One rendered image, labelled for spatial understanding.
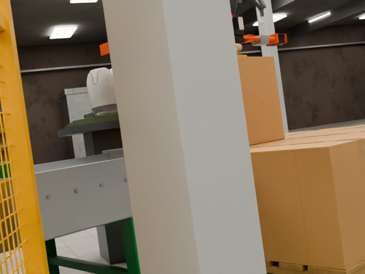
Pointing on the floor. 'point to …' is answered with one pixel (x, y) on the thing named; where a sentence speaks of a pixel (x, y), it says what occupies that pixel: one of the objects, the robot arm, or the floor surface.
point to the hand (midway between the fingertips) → (251, 24)
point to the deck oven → (67, 106)
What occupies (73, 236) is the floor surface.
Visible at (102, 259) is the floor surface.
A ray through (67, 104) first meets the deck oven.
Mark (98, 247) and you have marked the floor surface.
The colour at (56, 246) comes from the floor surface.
